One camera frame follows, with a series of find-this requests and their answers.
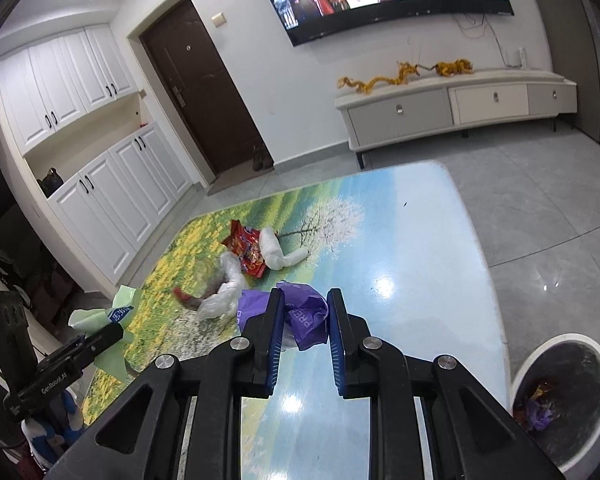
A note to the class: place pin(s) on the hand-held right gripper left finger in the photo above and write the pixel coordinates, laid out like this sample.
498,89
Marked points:
276,355

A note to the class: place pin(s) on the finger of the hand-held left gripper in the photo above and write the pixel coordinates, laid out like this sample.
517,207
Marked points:
102,339

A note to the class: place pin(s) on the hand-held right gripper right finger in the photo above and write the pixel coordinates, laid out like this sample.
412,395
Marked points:
336,355

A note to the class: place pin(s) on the green plastic bag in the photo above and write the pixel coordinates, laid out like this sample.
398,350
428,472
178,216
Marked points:
87,317

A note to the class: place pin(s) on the purple plastic bag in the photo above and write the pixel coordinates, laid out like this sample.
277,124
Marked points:
537,412
302,317

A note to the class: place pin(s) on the white round trash bin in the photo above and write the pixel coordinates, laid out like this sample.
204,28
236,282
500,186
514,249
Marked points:
580,410

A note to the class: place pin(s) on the blue white cloth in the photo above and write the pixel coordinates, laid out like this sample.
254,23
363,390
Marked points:
55,427

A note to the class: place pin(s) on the white plastic bag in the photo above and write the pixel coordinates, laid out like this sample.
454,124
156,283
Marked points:
275,252
225,295

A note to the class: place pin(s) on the red pink wrapper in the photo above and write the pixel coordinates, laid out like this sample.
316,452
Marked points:
182,295

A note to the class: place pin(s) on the red snack wrapper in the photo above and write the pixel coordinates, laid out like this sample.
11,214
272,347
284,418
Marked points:
245,252

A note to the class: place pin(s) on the white lower cabinets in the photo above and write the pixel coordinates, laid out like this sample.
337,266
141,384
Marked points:
115,195

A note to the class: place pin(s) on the white cabinets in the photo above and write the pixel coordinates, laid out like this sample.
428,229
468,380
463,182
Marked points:
115,195
65,85

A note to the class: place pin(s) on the dark handbag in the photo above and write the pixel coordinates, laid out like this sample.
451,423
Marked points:
50,182

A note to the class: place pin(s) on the pair of brown shoes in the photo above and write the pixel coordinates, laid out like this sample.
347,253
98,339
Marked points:
262,158

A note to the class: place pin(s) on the white grey television stand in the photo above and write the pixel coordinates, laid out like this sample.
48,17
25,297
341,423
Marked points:
400,110

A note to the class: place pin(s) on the white upper cabinets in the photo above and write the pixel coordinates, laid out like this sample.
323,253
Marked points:
65,85

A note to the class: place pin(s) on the dark brown door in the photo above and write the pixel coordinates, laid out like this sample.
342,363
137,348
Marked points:
205,90

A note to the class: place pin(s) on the long golden dragon ornament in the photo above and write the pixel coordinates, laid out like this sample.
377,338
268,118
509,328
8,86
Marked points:
375,81

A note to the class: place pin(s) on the short golden dragon ornament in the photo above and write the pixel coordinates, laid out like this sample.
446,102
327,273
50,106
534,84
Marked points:
452,66

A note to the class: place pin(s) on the white router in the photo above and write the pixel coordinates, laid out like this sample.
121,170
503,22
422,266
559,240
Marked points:
521,57

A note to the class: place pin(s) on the grey refrigerator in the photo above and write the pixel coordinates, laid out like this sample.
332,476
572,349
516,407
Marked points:
590,60

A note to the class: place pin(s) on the beige wall switch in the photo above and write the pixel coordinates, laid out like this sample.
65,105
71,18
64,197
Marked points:
219,19

